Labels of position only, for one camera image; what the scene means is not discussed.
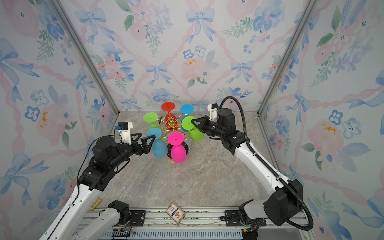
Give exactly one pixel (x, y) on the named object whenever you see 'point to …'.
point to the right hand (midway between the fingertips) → (190, 120)
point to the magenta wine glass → (178, 151)
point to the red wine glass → (168, 106)
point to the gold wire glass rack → (172, 123)
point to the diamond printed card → (176, 212)
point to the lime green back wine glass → (151, 117)
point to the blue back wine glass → (186, 109)
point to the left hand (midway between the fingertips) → (147, 134)
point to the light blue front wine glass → (159, 148)
